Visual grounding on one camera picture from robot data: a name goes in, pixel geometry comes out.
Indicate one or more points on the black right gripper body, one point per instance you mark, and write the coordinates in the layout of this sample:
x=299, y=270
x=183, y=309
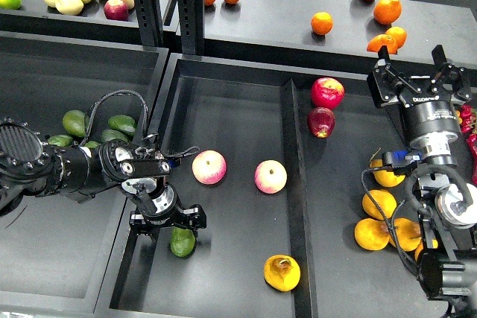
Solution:
x=424, y=119

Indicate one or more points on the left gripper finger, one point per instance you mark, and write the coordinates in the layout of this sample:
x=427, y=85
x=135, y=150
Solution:
x=140, y=226
x=192, y=218

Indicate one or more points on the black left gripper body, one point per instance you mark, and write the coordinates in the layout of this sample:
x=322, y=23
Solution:
x=164, y=209

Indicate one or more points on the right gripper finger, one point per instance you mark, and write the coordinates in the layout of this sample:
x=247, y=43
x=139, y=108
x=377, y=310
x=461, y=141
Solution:
x=451, y=83
x=385, y=83

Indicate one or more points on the green avocado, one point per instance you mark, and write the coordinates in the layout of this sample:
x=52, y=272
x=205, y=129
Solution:
x=61, y=140
x=110, y=134
x=75, y=123
x=182, y=242
x=123, y=123
x=92, y=144

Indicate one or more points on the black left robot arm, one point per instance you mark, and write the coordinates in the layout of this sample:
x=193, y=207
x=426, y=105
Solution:
x=32, y=167

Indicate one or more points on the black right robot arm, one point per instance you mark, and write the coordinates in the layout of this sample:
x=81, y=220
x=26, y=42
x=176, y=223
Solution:
x=444, y=201

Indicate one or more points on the yellow pear with stem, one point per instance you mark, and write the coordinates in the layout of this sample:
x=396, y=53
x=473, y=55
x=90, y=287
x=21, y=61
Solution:
x=387, y=179

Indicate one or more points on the green avocado top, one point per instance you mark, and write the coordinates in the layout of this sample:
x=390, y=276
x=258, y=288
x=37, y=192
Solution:
x=75, y=123

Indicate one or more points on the pale yellow pear front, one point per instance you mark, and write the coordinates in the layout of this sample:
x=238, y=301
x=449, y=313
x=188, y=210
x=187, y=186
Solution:
x=69, y=7

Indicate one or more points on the orange on shelf front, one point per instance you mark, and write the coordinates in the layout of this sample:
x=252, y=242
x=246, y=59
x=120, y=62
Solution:
x=383, y=40

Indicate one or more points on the orange on shelf right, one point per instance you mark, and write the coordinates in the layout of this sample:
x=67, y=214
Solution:
x=399, y=34

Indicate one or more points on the pink apple left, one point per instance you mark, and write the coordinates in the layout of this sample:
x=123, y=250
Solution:
x=209, y=167

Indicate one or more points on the pink apple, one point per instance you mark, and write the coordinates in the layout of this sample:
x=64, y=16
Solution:
x=270, y=176
x=209, y=167

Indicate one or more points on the red apple upper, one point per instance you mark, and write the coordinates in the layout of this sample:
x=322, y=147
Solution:
x=327, y=92

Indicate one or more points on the large orange on shelf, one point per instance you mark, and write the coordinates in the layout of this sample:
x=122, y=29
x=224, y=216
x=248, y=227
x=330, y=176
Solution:
x=387, y=11

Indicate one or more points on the dark red apple lower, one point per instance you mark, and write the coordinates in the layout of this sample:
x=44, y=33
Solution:
x=321, y=122

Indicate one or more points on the pink apple right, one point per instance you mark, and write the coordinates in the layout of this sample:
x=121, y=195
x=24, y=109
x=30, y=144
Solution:
x=270, y=176

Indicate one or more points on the orange on shelf middle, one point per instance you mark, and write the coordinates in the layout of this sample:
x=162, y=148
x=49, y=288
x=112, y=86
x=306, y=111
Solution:
x=322, y=23

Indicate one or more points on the black tray divider left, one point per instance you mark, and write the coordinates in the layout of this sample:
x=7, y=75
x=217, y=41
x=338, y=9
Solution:
x=305, y=300

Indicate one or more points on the red apple on shelf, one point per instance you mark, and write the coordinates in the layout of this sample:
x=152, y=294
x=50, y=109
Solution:
x=116, y=10

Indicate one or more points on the black shelf post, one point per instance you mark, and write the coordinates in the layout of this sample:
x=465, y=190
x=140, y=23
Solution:
x=178, y=24

